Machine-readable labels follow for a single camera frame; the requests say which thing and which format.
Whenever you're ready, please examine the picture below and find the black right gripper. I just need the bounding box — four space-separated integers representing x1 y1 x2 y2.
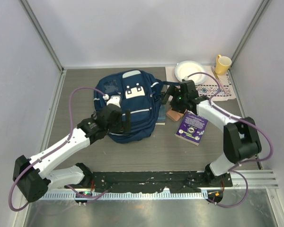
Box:
160 85 188 114

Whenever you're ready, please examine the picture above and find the navy blue student backpack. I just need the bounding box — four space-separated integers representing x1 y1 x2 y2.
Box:
96 70 179 144

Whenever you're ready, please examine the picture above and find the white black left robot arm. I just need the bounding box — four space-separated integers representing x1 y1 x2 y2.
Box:
13 104 131 202

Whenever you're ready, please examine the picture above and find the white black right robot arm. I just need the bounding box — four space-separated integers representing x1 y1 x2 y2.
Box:
161 80 262 187

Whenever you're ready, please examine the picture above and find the white paper plate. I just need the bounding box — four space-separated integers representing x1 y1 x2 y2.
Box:
174 61 207 85

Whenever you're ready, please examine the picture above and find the brown leather wallet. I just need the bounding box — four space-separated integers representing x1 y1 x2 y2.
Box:
166 108 184 122

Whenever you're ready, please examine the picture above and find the dark blue Nineteen Eighty-Four book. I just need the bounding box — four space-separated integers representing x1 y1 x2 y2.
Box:
156 104 170 125

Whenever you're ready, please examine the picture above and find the patterned white placemat cloth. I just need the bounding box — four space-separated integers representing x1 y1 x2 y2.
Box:
165 66 236 102

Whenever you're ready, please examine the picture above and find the purple paperback book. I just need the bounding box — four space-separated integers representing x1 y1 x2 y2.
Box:
175 111 208 146

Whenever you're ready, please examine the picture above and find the yellow mug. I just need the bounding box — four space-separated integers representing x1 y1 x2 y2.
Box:
214 55 232 75

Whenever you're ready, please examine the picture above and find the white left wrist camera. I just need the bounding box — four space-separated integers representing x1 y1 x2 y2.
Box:
102 94 122 108

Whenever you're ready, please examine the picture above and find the pink handled knife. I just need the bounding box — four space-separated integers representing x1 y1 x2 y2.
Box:
211 66 228 95

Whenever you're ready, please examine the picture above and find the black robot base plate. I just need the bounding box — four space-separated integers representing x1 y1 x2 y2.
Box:
64 170 234 193

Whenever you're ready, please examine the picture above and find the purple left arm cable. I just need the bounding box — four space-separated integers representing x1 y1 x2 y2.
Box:
9 87 109 211

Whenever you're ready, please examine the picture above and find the aluminium front rail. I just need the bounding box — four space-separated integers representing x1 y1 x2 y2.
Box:
229 169 279 190

